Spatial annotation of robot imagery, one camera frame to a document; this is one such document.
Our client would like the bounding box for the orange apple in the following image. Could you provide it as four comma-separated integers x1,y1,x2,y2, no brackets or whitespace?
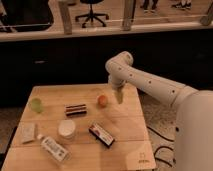
97,95,108,107

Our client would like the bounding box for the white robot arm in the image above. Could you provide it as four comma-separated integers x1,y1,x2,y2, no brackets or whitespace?
105,51,213,171

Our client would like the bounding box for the white paper cup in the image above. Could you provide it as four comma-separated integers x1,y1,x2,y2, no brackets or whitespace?
58,120,76,139

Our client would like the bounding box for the green plastic cup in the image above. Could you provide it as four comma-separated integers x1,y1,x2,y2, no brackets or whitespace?
29,98,43,113

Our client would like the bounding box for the black red snack box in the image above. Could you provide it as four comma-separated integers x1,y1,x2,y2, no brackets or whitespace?
89,123,115,147

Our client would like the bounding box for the dark striped chocolate bar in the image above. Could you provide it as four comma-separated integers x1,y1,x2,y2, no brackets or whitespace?
65,104,87,117

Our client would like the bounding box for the wooden table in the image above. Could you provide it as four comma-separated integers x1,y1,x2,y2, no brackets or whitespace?
2,84,156,171

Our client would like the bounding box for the black office chair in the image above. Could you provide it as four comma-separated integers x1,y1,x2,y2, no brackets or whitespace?
75,0,109,28

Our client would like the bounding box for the clear plastic bottle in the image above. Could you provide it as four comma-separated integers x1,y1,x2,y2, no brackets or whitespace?
37,134,69,163

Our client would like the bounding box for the pale tissue packet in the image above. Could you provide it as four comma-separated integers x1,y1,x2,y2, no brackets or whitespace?
21,123,36,143

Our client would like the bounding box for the black power cable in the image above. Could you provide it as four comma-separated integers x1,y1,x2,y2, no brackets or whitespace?
146,124,178,171

